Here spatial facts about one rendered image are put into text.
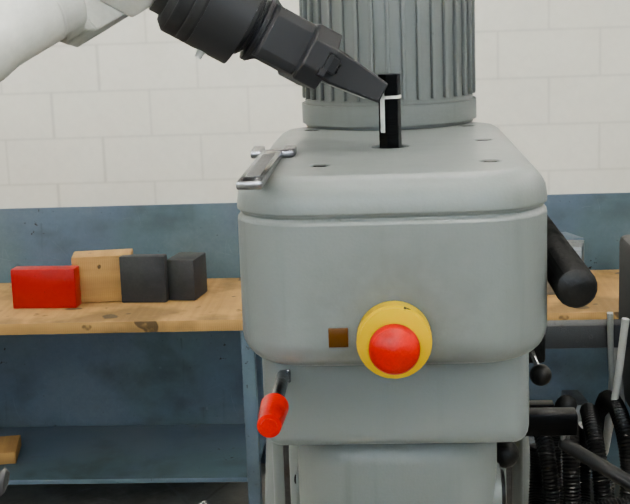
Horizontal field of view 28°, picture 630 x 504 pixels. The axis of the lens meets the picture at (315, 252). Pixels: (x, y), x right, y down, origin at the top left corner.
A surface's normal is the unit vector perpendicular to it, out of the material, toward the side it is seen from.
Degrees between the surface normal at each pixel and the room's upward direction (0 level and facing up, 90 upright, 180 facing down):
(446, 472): 90
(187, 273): 90
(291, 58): 90
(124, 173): 90
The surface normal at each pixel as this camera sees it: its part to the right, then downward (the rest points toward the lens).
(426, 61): 0.37, 0.16
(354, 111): -0.39, 0.19
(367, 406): -0.06, 0.19
